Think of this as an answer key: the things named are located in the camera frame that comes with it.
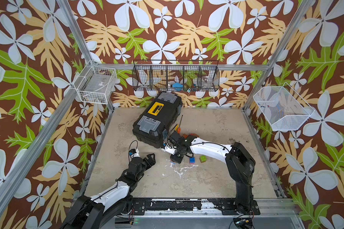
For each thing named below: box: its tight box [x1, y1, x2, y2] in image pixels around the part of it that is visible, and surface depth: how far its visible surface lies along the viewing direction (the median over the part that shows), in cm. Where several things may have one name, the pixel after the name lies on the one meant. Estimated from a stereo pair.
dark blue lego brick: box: [189, 156, 196, 164], surface depth 90 cm
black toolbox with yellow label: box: [132, 91, 183, 149], surface depth 93 cm
